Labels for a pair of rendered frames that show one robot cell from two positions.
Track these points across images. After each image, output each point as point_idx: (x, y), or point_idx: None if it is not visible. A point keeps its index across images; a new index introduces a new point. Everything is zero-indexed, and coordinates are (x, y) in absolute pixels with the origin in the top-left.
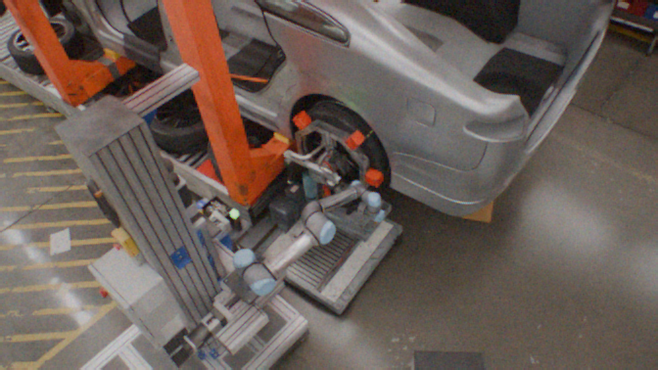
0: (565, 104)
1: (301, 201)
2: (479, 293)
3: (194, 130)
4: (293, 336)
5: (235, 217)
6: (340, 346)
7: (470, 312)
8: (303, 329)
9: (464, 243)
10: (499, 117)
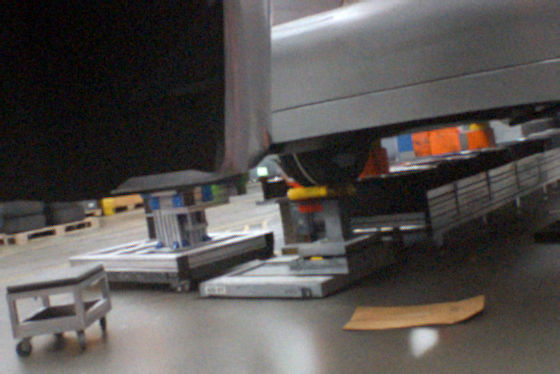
0: (299, 26)
1: (320, 214)
2: (205, 340)
3: (398, 168)
4: (162, 257)
5: (260, 175)
6: (163, 303)
7: (175, 340)
8: (171, 263)
9: (301, 324)
10: None
